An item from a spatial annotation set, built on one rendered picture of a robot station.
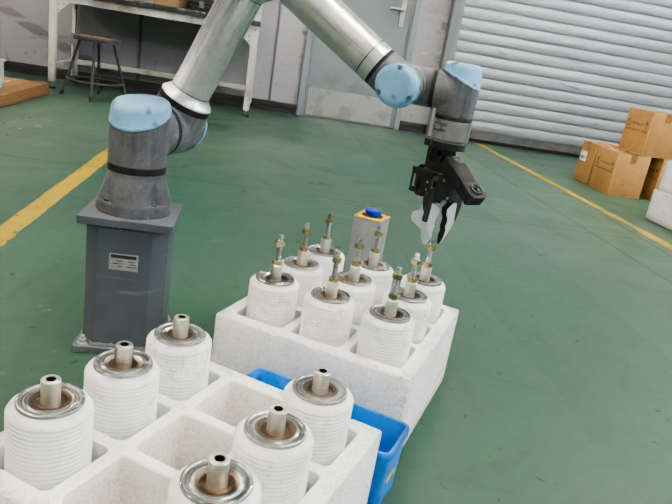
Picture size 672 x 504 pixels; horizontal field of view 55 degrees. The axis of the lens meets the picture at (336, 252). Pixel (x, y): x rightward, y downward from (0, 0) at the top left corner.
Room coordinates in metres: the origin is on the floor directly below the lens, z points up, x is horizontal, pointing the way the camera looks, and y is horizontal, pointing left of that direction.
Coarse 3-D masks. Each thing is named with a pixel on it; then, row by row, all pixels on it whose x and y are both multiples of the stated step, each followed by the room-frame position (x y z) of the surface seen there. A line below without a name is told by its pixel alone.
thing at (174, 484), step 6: (180, 474) 0.56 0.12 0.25; (252, 474) 0.58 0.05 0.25; (174, 480) 0.55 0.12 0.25; (258, 480) 0.57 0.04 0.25; (174, 486) 0.54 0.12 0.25; (258, 486) 0.56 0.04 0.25; (168, 492) 0.54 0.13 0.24; (174, 492) 0.53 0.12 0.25; (180, 492) 0.53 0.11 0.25; (252, 492) 0.55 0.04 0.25; (258, 492) 0.55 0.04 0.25; (168, 498) 0.53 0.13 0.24; (174, 498) 0.52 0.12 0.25; (180, 498) 0.52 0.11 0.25; (186, 498) 0.52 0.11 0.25; (252, 498) 0.54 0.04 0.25; (258, 498) 0.55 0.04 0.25
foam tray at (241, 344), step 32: (224, 320) 1.10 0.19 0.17; (448, 320) 1.27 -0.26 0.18; (224, 352) 1.10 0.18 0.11; (256, 352) 1.08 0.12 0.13; (288, 352) 1.05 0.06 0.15; (320, 352) 1.03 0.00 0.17; (352, 352) 1.07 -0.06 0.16; (416, 352) 1.09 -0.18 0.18; (448, 352) 1.33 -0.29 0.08; (352, 384) 1.01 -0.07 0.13; (384, 384) 0.99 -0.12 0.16; (416, 384) 1.04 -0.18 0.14; (416, 416) 1.11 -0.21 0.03
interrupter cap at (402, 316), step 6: (372, 306) 1.09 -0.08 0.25; (378, 306) 1.10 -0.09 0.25; (384, 306) 1.10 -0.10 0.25; (372, 312) 1.06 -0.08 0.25; (378, 312) 1.07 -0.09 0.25; (402, 312) 1.09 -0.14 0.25; (378, 318) 1.04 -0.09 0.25; (384, 318) 1.05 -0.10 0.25; (390, 318) 1.05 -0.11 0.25; (396, 318) 1.06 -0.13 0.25; (402, 318) 1.06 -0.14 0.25; (408, 318) 1.06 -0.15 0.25
